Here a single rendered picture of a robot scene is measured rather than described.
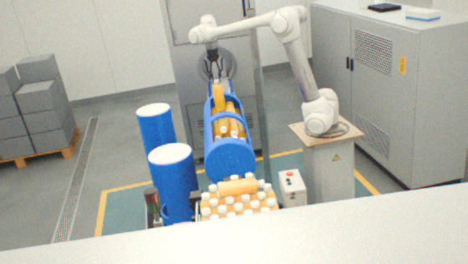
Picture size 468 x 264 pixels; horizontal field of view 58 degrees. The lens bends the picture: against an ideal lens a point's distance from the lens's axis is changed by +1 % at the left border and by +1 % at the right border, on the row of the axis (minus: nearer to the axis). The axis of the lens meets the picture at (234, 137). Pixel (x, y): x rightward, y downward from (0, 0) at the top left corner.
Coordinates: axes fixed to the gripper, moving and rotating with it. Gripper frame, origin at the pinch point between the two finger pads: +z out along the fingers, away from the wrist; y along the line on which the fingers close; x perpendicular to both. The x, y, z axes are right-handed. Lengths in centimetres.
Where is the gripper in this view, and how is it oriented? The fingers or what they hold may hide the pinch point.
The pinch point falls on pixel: (216, 77)
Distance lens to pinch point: 289.9
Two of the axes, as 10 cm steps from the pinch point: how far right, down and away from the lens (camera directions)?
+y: -9.9, 1.4, -0.2
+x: 0.7, 4.0, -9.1
